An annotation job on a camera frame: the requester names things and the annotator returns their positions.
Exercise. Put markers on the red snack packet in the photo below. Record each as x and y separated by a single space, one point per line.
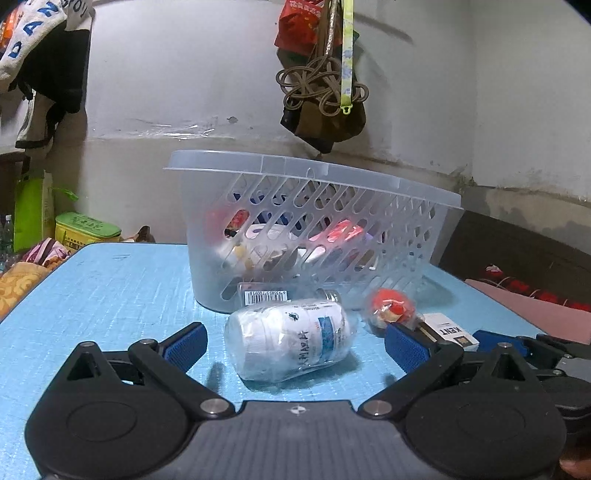
231 221

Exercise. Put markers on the black hanging garment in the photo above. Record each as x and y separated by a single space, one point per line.
60 87

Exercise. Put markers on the pink floral cloth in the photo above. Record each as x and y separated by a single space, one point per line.
44 253

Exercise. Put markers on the brown hanging bag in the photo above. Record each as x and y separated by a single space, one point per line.
323 127

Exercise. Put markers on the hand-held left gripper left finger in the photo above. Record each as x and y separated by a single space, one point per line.
187 345

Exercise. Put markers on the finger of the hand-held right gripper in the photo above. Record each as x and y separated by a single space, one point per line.
565 345
485 337

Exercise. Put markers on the small dark-lidded jar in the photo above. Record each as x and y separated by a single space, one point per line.
328 294

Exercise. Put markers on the white cigarette box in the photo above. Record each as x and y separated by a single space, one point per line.
450 330

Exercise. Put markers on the green paper bag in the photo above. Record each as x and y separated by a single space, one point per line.
30 212

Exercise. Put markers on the red hanging plastic bag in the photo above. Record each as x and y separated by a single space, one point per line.
298 23

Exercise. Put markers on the translucent plastic basket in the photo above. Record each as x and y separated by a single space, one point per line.
207 171

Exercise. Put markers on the person's right hand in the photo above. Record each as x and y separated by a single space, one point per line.
577 468

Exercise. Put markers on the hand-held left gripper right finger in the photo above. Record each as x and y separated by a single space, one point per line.
406 347

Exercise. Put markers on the white pill bottle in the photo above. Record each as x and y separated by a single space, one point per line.
295 337

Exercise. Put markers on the red toy figure in wrap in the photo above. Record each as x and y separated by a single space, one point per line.
390 304

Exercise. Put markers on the green tin box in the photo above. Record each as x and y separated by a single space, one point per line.
85 230

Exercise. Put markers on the red and white packet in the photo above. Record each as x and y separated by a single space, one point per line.
341 230

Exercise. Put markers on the dark brown bed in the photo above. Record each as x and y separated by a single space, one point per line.
508 249

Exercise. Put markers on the white printed cloth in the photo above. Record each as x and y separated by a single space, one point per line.
27 37

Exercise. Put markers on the clear water bottle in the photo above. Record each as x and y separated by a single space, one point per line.
5 240

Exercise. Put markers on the orange patterned blanket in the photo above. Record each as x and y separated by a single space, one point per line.
18 286

